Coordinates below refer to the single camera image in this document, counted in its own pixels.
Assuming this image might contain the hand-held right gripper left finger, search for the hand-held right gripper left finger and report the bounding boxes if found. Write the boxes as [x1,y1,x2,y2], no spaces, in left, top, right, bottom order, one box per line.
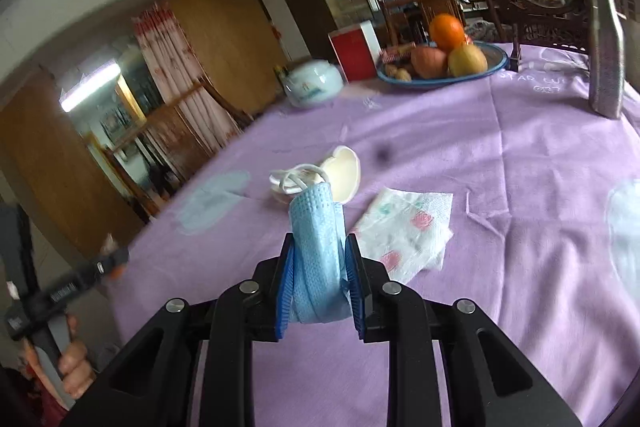
[62,232,296,427]

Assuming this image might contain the orange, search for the orange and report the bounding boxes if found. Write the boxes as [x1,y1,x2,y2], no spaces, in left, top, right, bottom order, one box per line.
[429,14,467,53]

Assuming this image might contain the blue-rimmed fruit bowl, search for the blue-rimmed fruit bowl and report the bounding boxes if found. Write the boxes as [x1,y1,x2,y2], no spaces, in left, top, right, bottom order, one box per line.
[376,40,510,89]

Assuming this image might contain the silver metal bottle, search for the silver metal bottle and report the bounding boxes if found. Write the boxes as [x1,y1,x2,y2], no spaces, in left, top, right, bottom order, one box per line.
[581,0,626,119]

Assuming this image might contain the printed paper napkin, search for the printed paper napkin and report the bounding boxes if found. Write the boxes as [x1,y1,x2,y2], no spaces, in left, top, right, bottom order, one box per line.
[350,187,455,284]

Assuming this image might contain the cream curved shell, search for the cream curved shell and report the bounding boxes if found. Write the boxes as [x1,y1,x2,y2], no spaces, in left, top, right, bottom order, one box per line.
[319,145,362,204]

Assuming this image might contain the wooden chair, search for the wooden chair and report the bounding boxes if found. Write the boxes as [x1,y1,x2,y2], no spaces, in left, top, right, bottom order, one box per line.
[170,74,257,135]

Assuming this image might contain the blue face mask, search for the blue face mask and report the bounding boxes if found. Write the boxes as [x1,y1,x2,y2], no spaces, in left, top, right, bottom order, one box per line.
[289,183,351,324]

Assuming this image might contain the pile of walnuts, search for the pile of walnuts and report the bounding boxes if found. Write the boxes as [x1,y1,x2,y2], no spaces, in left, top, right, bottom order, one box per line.
[382,64,414,83]

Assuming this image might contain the white coiled cord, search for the white coiled cord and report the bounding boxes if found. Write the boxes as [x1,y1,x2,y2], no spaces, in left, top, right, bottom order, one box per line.
[268,163,329,196]

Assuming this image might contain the red apple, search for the red apple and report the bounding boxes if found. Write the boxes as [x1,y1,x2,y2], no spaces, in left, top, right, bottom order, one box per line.
[410,46,450,80]

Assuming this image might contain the purple tablecloth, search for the purple tablecloth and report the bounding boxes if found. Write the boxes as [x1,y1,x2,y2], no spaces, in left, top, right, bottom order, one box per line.
[102,39,640,427]

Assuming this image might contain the person's left hand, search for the person's left hand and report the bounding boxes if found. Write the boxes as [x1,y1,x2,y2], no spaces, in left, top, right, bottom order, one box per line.
[56,314,97,399]

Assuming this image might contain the red box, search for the red box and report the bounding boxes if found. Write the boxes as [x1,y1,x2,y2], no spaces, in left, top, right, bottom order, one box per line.
[327,20,384,83]

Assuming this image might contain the yellow pear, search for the yellow pear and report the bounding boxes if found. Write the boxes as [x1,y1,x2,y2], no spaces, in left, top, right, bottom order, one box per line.
[447,44,489,78]

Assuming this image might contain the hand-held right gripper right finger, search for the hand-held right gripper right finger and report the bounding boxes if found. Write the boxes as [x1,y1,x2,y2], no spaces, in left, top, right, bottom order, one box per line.
[344,233,583,427]

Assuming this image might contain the pink patterned curtain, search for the pink patterned curtain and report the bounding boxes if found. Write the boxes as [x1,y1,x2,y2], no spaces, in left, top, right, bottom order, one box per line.
[131,3,242,154]

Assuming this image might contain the white ceramic pot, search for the white ceramic pot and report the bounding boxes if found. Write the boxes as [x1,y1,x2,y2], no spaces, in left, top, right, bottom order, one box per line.
[283,59,345,109]

